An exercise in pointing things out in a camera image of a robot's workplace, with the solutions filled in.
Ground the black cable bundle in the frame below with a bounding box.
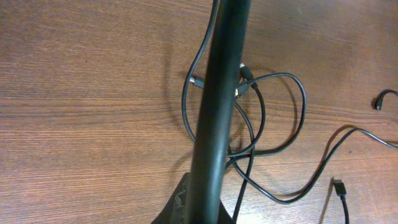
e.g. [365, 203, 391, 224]
[332, 177, 351, 224]

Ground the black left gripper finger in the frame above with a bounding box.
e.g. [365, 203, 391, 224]
[152, 172, 235, 224]

